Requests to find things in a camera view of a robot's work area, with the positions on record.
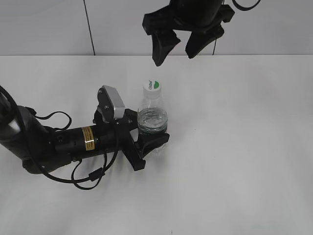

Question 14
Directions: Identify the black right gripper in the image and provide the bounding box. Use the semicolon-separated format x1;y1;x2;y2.
142;4;235;66

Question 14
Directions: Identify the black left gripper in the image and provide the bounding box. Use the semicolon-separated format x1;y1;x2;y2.
93;109;170;171

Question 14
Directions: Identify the clear cestbon water bottle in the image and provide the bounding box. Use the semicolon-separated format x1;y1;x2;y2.
136;90;169;155

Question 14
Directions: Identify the white green bottle cap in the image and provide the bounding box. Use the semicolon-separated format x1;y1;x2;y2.
143;79;162;99

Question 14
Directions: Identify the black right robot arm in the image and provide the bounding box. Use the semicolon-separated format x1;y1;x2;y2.
142;0;235;67

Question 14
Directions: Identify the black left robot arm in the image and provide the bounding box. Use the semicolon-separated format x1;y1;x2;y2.
0;85;170;174

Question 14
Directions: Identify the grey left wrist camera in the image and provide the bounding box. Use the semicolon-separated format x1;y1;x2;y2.
97;85;125;123

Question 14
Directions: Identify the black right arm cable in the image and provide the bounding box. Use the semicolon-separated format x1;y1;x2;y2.
231;0;261;12

